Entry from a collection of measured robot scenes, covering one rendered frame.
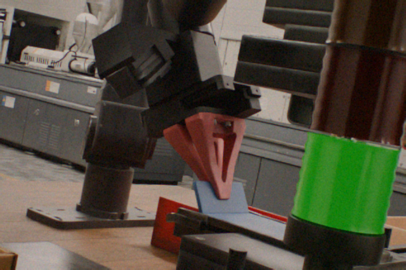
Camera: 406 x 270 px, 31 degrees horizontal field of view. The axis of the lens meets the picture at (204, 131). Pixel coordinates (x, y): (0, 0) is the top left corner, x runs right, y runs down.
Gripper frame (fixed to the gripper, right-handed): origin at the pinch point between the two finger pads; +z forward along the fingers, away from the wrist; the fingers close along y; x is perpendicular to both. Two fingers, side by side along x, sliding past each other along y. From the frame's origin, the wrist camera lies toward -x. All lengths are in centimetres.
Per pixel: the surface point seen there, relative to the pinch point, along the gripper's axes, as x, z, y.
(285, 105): 465, -158, -254
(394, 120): -26.7, 6.0, 28.4
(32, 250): -9.7, 1.3, -15.1
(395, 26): -27.4, 2.8, 29.8
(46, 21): 584, -446, -651
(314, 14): -5.3, -9.0, 16.3
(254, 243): -6.0, 6.2, 6.5
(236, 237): -6.1, 5.4, 5.1
